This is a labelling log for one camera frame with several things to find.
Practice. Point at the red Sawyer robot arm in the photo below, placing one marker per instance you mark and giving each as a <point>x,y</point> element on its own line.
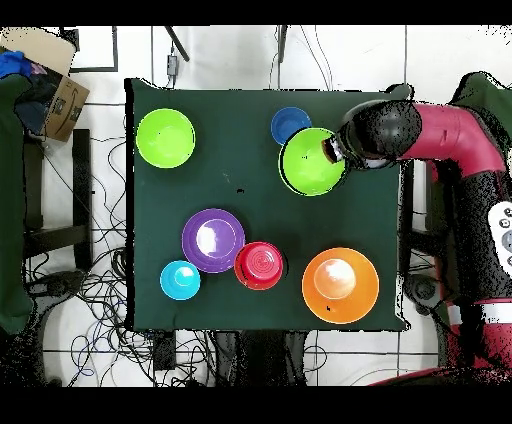
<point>452,136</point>

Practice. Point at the blue plastic bowl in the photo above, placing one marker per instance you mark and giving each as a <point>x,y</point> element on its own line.
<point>286,122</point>

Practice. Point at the black power strip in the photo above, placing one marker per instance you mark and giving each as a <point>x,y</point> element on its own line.
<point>164,348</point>

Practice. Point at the black tripod leg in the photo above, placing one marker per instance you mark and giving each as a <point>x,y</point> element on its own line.
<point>282,44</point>
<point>178,44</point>

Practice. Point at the purple plastic bowl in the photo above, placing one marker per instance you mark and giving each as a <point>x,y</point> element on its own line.
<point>212,240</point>

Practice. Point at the cyan plastic bowl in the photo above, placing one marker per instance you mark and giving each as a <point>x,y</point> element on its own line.
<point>180,280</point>

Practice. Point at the dark green tablecloth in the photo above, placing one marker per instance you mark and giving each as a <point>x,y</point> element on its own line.
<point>360,224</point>

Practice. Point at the blue cloth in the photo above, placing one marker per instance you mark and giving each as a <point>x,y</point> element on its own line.
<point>14,64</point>

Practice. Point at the black pedestal foot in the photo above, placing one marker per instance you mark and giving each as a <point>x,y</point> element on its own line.
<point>422,290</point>
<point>60,282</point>

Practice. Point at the large orange plastic bowl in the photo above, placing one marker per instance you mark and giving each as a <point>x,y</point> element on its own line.
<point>340,286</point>

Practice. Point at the black metal frame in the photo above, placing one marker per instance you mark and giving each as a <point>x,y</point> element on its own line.
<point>115,48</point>

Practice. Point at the red-orange plastic bowl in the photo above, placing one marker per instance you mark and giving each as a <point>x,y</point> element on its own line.
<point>258,265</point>

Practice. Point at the green cloth covered table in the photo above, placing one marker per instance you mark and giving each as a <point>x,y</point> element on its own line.
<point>10,200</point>
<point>492,96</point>

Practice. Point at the black stool frame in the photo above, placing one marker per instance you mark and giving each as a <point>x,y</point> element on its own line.
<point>408,208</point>
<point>82,180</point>

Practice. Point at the brown cardboard box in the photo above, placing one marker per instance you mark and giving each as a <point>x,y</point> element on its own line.
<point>66,108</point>

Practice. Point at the green plastic bowl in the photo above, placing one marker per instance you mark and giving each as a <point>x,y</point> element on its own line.
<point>306,164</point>
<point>165,138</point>

